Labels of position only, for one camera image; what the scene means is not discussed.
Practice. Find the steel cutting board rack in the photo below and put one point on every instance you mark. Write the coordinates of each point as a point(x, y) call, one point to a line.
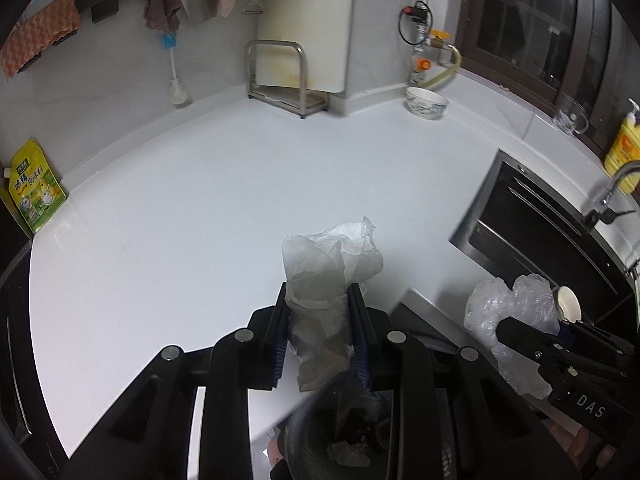
point(286, 86)

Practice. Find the blue handled bottle brush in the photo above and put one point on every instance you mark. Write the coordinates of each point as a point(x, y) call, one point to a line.
point(178, 96)

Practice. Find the white paper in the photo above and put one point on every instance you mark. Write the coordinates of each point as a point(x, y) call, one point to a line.
point(319, 268)
point(349, 455)

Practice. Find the dark framed window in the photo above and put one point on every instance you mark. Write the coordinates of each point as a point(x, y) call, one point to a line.
point(544, 51)

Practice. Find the clear plastic bag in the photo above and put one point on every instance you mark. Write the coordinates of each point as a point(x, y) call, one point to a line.
point(506, 318)

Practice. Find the gas valve with pipe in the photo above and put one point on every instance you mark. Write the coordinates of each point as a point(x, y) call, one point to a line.
point(422, 16)

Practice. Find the white bowl in rack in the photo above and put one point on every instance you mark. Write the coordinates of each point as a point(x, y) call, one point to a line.
point(568, 305)

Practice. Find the black kitchen sink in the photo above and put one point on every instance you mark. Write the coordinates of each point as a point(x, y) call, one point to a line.
point(517, 224)

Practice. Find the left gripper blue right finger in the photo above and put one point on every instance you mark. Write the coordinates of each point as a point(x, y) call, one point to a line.
point(362, 332)

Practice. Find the yellow dish soap bottle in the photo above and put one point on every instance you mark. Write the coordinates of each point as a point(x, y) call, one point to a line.
point(625, 147)

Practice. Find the brown hanging cloth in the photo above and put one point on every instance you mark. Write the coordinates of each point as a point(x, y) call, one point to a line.
point(162, 15)

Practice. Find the patterned ceramic bowl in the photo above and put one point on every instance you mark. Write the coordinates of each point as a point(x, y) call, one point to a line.
point(425, 103)

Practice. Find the orange patterned dish cloth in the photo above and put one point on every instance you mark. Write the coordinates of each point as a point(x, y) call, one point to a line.
point(57, 20)

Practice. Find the glass mug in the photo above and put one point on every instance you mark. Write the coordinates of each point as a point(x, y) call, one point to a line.
point(570, 117)

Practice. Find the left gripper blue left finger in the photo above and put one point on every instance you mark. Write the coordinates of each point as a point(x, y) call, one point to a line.
point(277, 336)

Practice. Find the green yellow detergent pouch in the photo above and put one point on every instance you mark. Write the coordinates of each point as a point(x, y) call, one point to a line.
point(33, 186)

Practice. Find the white cutting board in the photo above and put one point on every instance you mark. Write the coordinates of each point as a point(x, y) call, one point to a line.
point(321, 28)

